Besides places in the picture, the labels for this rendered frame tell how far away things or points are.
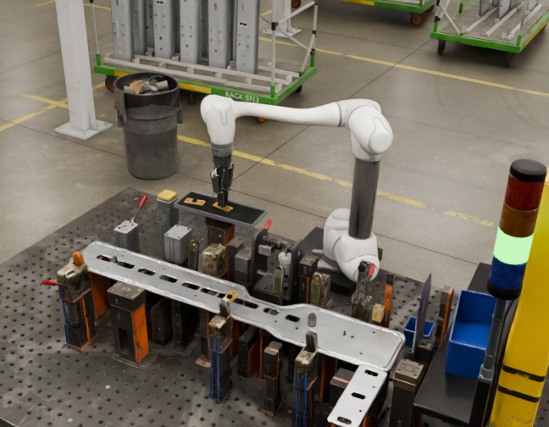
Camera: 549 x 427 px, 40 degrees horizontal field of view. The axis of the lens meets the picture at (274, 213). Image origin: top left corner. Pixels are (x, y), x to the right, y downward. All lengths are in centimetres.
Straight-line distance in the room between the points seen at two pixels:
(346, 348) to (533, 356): 95
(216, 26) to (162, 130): 178
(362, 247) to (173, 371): 92
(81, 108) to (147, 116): 119
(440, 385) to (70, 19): 472
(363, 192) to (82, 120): 405
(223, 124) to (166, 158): 295
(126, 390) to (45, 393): 30
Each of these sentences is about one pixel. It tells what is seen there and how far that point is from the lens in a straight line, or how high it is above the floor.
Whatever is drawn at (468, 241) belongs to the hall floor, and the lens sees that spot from 532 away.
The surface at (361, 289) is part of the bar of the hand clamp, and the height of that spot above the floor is 110.
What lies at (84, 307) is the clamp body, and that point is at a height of 88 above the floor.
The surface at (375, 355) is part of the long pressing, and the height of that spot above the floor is 100.
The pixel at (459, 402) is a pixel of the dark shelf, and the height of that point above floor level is 103.
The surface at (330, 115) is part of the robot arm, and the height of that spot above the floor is 154.
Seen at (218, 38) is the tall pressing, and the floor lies 59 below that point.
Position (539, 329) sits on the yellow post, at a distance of 184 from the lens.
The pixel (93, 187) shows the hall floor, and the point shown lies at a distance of 587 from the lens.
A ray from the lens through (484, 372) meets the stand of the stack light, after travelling 179.
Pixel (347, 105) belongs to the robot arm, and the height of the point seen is 158.
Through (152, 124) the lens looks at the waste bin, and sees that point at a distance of 568.
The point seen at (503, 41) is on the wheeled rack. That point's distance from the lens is 869.
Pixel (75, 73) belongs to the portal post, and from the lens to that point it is 660.
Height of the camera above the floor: 271
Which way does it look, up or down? 30 degrees down
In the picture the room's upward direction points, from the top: 1 degrees clockwise
